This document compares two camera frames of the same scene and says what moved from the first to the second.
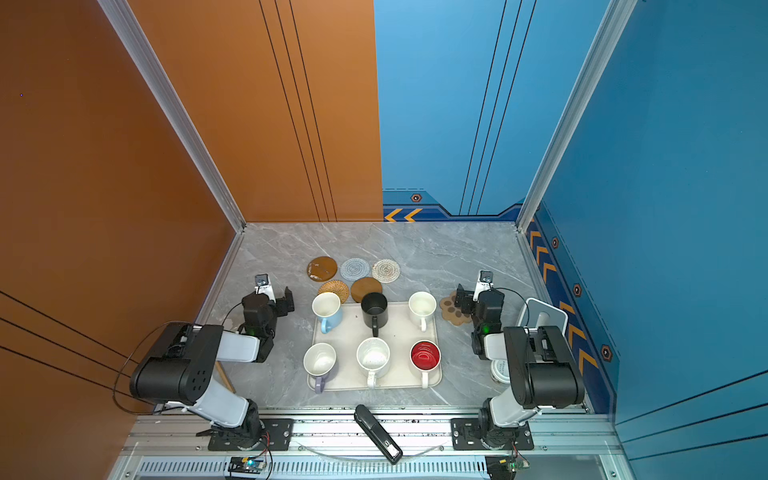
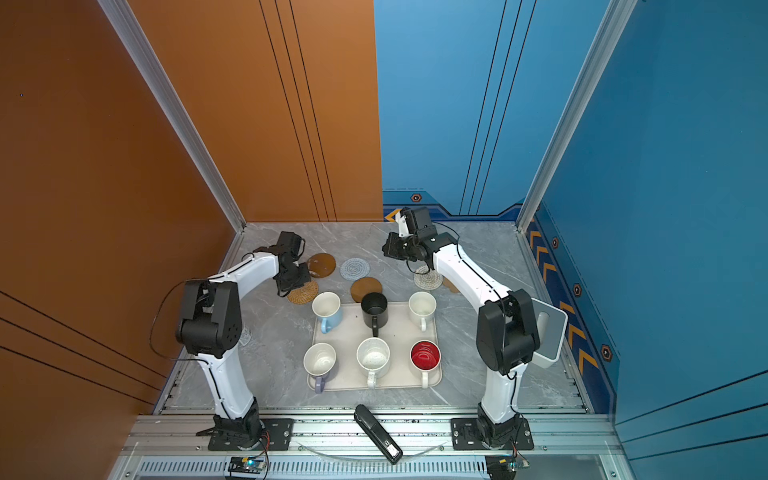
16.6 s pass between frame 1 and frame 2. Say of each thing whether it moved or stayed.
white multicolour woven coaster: moved
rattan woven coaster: moved
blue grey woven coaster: stayed
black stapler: stayed
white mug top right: stayed
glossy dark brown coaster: stayed
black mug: stayed
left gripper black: moved
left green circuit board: stayed
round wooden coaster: stayed
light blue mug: stayed
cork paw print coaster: moved
